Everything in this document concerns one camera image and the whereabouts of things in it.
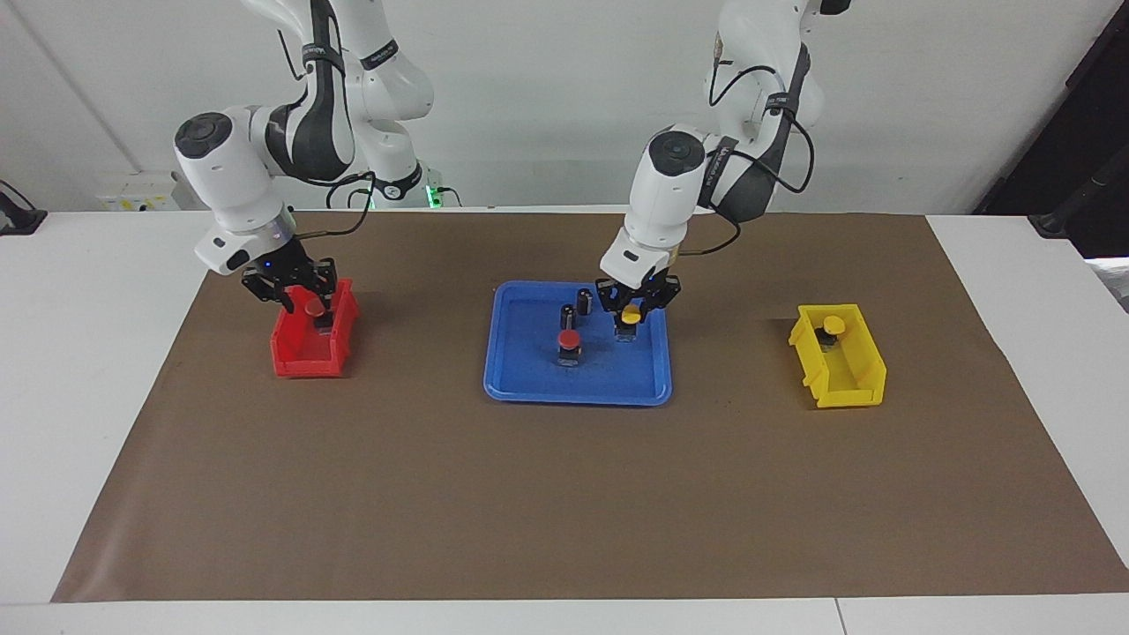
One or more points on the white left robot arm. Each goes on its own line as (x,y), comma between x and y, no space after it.
(670,194)

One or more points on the yellow plastic bin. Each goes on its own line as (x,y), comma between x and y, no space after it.
(860,392)

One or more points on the black clamp mount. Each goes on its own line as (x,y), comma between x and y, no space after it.
(18,216)

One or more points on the black stand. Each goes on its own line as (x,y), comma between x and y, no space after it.
(1085,132)

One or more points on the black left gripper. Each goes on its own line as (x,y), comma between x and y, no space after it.
(639,289)

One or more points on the white wall socket box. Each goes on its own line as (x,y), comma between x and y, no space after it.
(137,190)

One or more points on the blue plastic tray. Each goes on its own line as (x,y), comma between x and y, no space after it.
(529,379)

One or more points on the red plastic bin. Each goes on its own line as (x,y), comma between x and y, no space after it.
(304,362)

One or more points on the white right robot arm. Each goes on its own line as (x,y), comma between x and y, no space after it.
(229,185)

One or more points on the small black cylinder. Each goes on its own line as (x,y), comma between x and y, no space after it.
(567,316)
(584,300)

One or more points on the red push button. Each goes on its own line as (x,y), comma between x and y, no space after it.
(569,339)
(315,306)

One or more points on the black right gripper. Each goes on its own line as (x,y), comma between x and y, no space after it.
(287,275)

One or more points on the brown paper mat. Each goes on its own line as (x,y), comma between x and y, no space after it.
(564,494)

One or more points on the yellow push button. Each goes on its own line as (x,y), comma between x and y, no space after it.
(630,315)
(833,324)

